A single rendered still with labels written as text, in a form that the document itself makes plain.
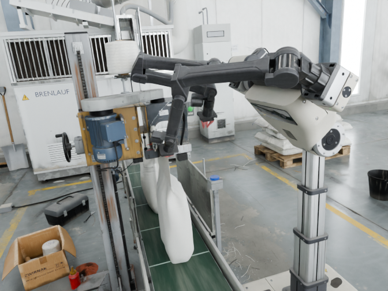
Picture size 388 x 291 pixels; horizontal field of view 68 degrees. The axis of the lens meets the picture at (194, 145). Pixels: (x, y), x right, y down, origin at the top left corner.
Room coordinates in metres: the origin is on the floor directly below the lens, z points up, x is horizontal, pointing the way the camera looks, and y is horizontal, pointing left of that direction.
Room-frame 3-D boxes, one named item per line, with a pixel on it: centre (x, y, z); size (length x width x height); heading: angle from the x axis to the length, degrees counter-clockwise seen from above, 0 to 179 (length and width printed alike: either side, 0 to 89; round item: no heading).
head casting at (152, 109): (1.87, 0.19, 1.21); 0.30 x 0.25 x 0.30; 16
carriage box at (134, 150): (1.75, 0.51, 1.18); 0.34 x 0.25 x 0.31; 106
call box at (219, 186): (1.70, -0.11, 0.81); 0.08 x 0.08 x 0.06; 16
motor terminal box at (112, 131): (1.43, 0.40, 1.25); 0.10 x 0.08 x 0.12; 131
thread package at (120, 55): (1.56, 0.33, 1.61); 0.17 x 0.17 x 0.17
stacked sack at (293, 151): (4.29, -1.37, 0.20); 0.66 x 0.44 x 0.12; 16
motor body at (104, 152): (1.51, 0.47, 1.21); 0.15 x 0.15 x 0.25
